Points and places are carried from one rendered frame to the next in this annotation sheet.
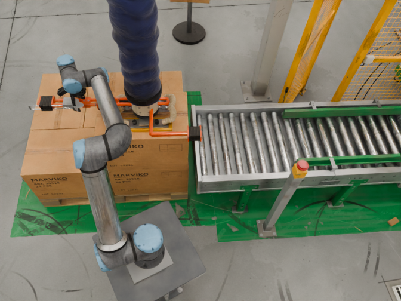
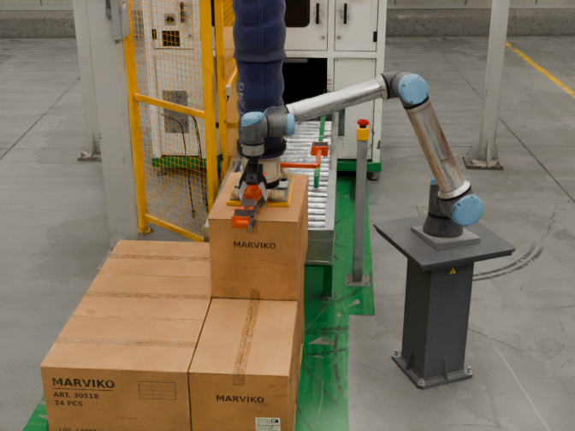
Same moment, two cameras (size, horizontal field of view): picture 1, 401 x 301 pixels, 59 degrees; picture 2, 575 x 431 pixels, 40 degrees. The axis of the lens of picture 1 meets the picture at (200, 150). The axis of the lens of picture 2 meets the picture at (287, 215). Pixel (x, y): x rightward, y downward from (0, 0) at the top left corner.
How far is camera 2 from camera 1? 385 cm
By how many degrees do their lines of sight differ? 64
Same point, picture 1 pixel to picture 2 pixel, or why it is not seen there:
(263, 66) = (131, 202)
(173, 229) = (412, 221)
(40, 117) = (161, 362)
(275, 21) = (125, 125)
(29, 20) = not seen: outside the picture
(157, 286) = (480, 232)
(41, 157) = (257, 357)
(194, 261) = not seen: hidden behind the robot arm
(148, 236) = not seen: hidden behind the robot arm
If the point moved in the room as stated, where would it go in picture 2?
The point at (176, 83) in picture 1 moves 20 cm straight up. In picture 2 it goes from (144, 245) to (141, 209)
